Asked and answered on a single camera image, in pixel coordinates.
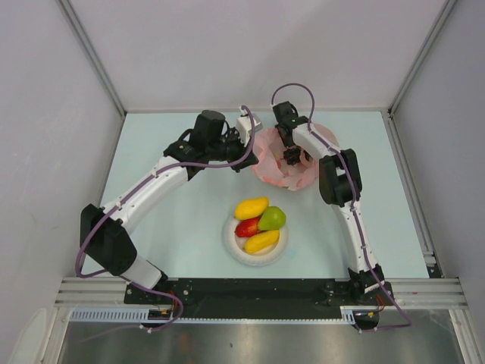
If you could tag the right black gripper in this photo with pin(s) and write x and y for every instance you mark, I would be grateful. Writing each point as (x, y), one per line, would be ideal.
(287, 143)

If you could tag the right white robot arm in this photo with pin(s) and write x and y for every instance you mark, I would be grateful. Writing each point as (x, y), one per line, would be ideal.
(340, 186)

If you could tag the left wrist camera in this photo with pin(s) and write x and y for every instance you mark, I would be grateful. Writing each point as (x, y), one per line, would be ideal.
(247, 126)

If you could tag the red fake mango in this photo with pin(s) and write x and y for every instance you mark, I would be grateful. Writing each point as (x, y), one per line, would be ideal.
(248, 228)

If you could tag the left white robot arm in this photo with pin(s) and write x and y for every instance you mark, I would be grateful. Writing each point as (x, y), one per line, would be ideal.
(105, 231)

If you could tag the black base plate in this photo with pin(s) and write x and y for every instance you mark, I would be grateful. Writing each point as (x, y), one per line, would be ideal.
(266, 299)

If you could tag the white paper plate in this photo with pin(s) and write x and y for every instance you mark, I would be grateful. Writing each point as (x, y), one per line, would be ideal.
(267, 256)

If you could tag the aluminium frame rail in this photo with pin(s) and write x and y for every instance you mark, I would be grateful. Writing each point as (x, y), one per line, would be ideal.
(80, 34)

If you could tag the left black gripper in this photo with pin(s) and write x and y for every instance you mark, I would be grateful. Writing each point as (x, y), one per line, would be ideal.
(242, 150)

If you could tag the pink plastic bag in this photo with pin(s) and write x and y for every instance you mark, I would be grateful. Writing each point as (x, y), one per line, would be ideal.
(273, 169)

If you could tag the black fake grapes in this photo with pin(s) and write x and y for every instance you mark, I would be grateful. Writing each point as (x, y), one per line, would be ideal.
(292, 156)

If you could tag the yellow fake mango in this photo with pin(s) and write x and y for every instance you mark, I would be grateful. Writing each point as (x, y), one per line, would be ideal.
(251, 208)
(261, 241)

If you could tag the white cable duct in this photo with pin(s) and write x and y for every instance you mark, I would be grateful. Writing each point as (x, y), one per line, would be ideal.
(121, 315)

